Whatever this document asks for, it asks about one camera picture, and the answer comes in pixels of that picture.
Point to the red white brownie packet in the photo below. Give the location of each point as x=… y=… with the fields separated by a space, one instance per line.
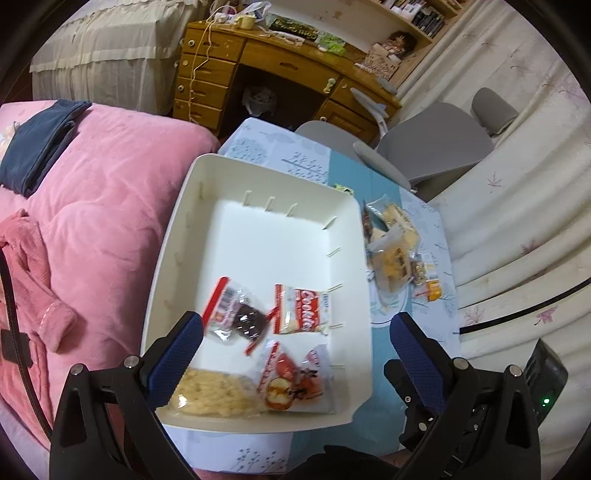
x=240 y=318

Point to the pink fleece robe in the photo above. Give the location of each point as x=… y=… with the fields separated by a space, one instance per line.
x=27 y=258

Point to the clear toast bread packet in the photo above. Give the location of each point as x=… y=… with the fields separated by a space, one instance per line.
x=399 y=221

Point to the wooden bookshelf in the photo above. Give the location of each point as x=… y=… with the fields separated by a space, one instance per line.
x=427 y=18

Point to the dark red snack packet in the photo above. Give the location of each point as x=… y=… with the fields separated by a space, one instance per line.
x=367 y=226

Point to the yellow crispy noodle snack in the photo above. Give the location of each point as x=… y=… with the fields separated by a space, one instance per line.
x=217 y=392

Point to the pink blanket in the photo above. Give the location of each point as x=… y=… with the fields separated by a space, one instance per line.
x=115 y=184

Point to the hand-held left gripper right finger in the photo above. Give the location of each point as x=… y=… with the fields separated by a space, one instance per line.
x=413 y=355

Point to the clear bread packet dark label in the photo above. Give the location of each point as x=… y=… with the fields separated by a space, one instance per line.
x=392 y=265

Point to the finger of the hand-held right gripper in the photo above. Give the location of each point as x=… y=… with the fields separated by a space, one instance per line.
x=398 y=378

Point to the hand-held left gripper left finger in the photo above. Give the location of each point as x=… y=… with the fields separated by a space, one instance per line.
x=178 y=355

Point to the white floral cloth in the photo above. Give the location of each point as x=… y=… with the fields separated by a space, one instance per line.
x=508 y=240

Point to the dark flat box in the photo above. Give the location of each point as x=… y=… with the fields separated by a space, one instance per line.
x=293 y=27

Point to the grey chair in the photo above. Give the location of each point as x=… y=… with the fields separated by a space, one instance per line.
x=429 y=143

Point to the red apple print packet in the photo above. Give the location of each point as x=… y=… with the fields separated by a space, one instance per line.
x=286 y=383

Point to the small gold candy packet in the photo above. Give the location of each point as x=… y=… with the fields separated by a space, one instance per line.
x=421 y=267

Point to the white lace covered furniture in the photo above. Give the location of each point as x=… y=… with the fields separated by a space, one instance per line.
x=115 y=60

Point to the dark haired doll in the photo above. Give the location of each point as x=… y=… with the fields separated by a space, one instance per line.
x=401 y=41

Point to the white plastic bin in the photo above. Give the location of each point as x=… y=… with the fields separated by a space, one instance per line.
x=277 y=240

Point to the wooden desk with drawers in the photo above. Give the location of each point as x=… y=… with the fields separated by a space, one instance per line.
x=277 y=55

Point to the small green packet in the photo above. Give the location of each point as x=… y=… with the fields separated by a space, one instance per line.
x=342 y=188

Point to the navy folded pants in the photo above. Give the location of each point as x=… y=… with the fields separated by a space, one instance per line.
x=37 y=147

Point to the small orange packet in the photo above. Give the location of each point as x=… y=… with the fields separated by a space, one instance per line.
x=433 y=288

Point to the red white candy packet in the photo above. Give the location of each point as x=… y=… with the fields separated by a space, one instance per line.
x=300 y=309

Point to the green bag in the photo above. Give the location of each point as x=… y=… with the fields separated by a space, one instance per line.
x=331 y=42

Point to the yellow cup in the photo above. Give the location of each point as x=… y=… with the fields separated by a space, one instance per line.
x=244 y=21

